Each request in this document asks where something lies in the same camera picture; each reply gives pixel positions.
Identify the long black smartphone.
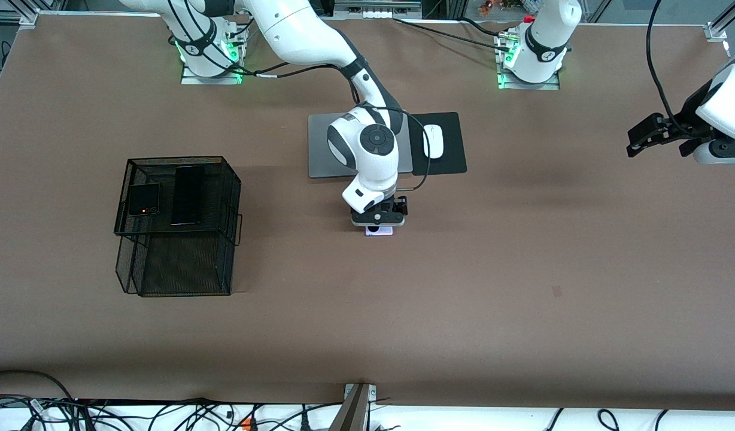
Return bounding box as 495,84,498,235
169,165,205,227

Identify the dark square flip phone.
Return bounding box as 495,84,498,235
127,182,161,217

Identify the white computer mouse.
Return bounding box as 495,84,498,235
423,124,445,160

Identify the black mouse pad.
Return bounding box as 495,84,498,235
407,111,468,177

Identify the silver closed laptop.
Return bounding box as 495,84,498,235
308,109,414,179

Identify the grey power strip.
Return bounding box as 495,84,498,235
333,0,423,20

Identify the black mesh two-tier tray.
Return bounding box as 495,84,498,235
113,156,244,298

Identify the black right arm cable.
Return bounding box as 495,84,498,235
164,0,432,193

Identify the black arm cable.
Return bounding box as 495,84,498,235
645,0,688,135
164,0,432,193

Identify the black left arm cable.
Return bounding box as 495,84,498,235
645,0,688,135

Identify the aluminium frame profile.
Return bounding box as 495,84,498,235
0,0,66,28
704,0,735,44

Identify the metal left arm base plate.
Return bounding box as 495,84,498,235
496,33,561,90

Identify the black cable on table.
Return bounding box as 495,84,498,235
393,17,515,51

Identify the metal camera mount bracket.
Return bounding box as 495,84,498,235
329,382,378,431

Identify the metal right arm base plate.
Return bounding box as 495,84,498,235
181,24,244,86

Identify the thick black floor cable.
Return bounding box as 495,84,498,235
0,369,76,400

